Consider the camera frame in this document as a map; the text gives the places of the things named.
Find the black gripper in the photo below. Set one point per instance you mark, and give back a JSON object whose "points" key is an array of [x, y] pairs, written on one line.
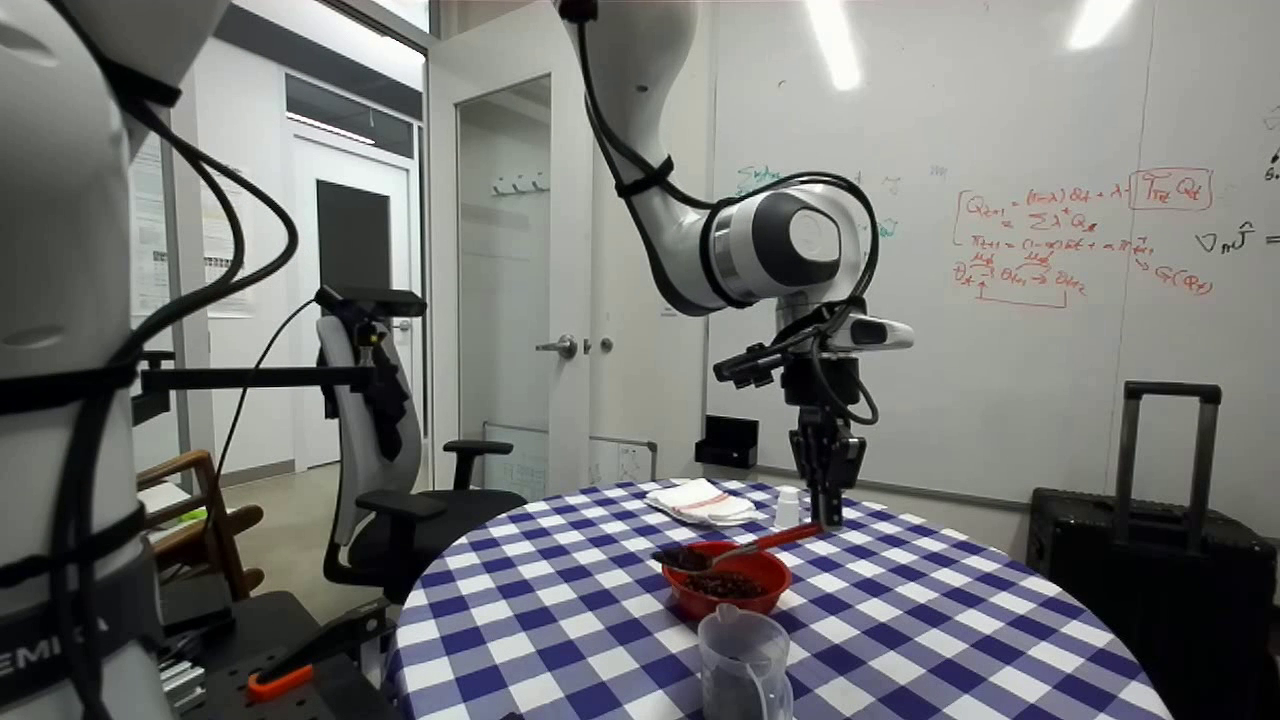
{"points": [[824, 404]]}

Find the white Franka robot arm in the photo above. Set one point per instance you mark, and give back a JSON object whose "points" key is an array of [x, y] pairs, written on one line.
{"points": [[66, 333]]}

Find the red plastic bowl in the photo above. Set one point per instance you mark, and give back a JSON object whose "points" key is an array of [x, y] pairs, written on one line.
{"points": [[744, 601]]}

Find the clear plastic jug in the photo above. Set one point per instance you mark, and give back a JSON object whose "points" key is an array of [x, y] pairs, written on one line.
{"points": [[744, 664]]}

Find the small white plastic bottle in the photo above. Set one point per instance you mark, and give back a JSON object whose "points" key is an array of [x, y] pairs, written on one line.
{"points": [[785, 510]]}

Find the folded white towel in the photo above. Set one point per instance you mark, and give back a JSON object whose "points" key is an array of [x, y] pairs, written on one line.
{"points": [[702, 501]]}

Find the dark coffee beans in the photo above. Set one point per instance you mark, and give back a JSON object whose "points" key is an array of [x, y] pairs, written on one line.
{"points": [[724, 585]]}

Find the blue white checkered tablecloth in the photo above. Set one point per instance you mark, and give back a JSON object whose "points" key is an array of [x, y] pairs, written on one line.
{"points": [[533, 642]]}

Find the black wheeled suitcase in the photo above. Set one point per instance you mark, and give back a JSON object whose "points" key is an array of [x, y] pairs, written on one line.
{"points": [[1147, 585]]}

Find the black grey office chair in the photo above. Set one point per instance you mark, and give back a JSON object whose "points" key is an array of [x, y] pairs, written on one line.
{"points": [[365, 533]]}

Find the black robot cart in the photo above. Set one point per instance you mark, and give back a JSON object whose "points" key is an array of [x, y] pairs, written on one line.
{"points": [[253, 642]]}

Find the black horizontal mounting bar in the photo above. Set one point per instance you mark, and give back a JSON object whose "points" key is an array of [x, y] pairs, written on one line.
{"points": [[242, 376]]}

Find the wooden stool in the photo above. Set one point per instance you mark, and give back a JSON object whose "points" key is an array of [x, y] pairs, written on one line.
{"points": [[202, 514]]}

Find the black box on wall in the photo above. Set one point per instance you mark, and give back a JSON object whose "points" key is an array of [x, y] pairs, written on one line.
{"points": [[729, 441]]}

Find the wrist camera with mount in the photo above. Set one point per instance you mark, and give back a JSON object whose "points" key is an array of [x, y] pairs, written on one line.
{"points": [[872, 333]]}

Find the wall whiteboard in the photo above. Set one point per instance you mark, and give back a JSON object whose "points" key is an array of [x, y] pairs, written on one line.
{"points": [[1015, 374]]}

